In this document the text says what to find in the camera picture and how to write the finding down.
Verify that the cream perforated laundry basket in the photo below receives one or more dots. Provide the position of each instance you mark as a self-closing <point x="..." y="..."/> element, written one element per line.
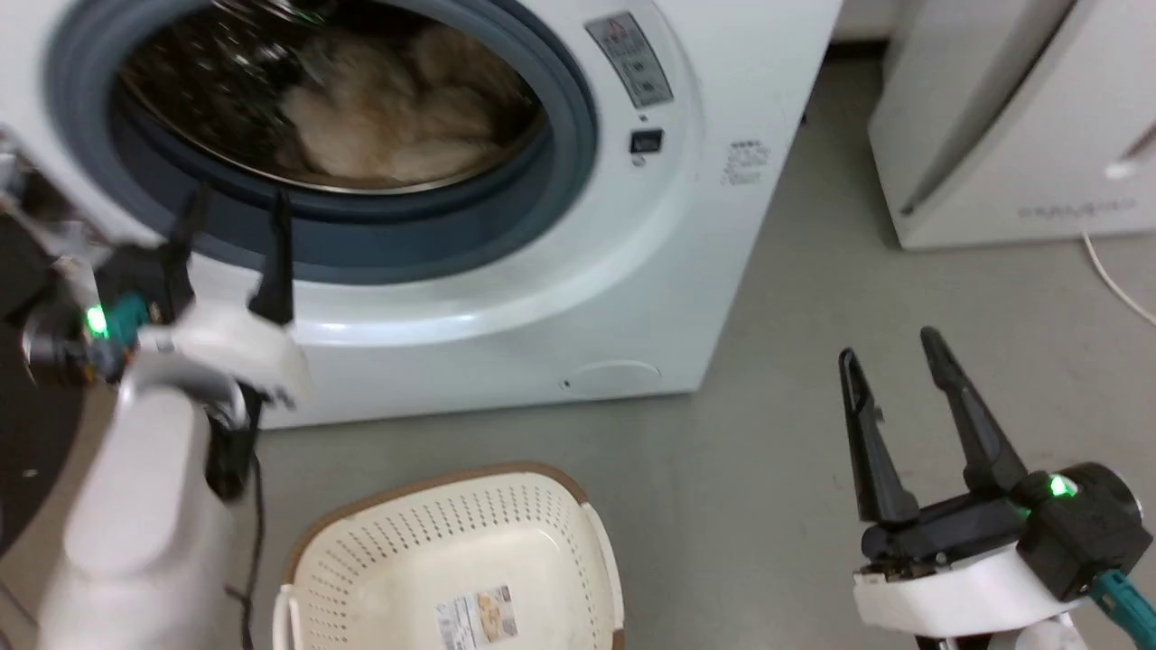
<point x="452" y="551"/>

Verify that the grey warning sticker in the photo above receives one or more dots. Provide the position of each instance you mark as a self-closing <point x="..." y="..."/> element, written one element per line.
<point x="630" y="59"/>

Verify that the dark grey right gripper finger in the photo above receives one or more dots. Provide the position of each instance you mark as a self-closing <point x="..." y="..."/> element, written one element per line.
<point x="975" y="424"/>
<point x="869" y="442"/>

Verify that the white box appliance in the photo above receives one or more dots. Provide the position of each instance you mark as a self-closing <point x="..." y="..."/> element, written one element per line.
<point x="1020" y="117"/>

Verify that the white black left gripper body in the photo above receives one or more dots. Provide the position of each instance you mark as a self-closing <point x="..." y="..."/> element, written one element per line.
<point x="226" y="343"/>

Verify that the white front-load washing machine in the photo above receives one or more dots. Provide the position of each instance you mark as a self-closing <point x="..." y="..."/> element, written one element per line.
<point x="686" y="226"/>

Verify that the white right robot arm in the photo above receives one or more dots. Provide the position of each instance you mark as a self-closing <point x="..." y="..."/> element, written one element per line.
<point x="1020" y="639"/>

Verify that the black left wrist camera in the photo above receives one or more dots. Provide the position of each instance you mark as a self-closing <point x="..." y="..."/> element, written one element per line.
<point x="231" y="451"/>

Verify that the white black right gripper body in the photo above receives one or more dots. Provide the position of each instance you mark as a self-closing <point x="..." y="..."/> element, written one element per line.
<point x="1011" y="551"/>

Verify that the beige laundry in drum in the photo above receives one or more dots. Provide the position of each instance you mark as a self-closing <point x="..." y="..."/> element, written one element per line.
<point x="397" y="117"/>

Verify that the paper label sticker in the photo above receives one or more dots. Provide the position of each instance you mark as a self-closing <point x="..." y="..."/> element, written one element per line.
<point x="477" y="616"/>

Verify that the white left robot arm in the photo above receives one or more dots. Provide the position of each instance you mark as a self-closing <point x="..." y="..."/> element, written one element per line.
<point x="135" y="524"/>

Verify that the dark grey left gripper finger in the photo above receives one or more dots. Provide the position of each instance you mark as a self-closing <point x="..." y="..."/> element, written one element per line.
<point x="275" y="262"/>
<point x="187" y="233"/>

